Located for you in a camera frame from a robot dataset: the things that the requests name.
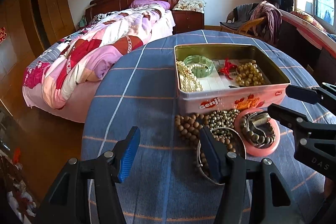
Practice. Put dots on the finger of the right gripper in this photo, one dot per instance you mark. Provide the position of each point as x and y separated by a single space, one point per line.
312 95
289 118

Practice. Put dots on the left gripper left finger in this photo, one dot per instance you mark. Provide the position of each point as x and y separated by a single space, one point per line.
67 198

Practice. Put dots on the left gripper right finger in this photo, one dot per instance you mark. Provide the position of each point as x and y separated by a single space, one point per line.
272 201

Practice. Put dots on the pink round lid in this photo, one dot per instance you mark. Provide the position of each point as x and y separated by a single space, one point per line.
259 132

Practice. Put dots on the silver metallic bead strand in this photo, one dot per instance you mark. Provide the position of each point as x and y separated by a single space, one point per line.
219 120

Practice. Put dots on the silver bangle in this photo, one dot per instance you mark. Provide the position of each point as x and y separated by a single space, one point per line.
211 156

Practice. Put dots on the brown wooden bead strand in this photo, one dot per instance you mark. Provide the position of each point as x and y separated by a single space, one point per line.
189 127

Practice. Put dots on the red knot ornament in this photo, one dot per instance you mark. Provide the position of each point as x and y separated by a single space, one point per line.
225 70

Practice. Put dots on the purple striped garment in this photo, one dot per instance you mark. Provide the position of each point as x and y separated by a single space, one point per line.
273 18

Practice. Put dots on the white paper booklet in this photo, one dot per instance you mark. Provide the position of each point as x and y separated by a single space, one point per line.
248 74

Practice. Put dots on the wicker chair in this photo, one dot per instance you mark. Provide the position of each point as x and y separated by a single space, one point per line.
252 28

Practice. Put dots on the blue plaid tablecloth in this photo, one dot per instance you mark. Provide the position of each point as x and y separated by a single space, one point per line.
164 185

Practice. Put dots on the pink metal tin box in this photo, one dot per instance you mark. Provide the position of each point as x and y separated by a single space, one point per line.
195 61

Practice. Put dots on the grey garment on chair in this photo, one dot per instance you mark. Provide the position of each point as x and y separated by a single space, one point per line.
238 16

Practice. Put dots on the bed with patchwork quilt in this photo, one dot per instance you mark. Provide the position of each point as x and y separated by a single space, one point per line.
64 78

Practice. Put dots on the dark wood nightstand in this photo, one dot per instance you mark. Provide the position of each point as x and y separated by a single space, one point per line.
186 21

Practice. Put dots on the floral cushion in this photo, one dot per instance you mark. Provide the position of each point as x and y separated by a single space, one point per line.
190 5

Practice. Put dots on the red double happiness decal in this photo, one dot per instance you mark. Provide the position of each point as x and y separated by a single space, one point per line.
3 34

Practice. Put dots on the wooden wardrobe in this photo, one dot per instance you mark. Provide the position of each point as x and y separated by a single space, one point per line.
56 20

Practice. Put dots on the purple pillow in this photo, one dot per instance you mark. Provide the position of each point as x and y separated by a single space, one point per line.
140 3

